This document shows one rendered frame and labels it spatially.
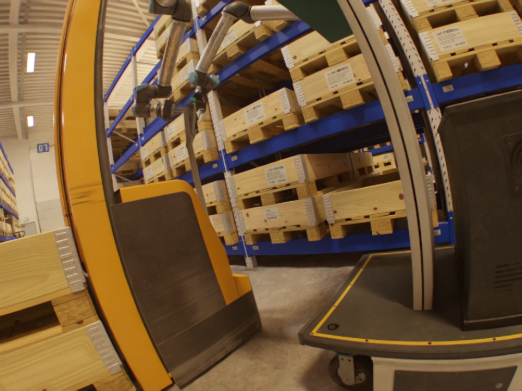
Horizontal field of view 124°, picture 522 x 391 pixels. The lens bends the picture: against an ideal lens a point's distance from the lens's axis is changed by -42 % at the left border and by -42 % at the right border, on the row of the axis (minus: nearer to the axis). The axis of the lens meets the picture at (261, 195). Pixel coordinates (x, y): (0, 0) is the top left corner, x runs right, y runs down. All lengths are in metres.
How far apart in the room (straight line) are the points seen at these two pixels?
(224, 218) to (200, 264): 1.47
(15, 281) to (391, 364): 1.09
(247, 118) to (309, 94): 0.63
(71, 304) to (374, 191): 1.71
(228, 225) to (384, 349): 2.11
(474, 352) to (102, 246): 1.14
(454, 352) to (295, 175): 1.61
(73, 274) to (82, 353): 0.29
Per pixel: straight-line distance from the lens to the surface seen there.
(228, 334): 1.23
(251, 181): 2.15
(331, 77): 1.82
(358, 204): 1.72
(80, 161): 0.98
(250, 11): 1.75
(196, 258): 1.06
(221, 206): 2.49
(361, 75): 1.75
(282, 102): 1.97
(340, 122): 1.80
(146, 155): 3.85
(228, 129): 2.33
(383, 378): 0.74
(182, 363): 1.13
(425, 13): 1.88
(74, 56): 1.19
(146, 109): 1.58
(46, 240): 0.89
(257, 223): 2.19
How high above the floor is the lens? 0.76
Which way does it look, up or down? 1 degrees down
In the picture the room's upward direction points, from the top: 13 degrees counter-clockwise
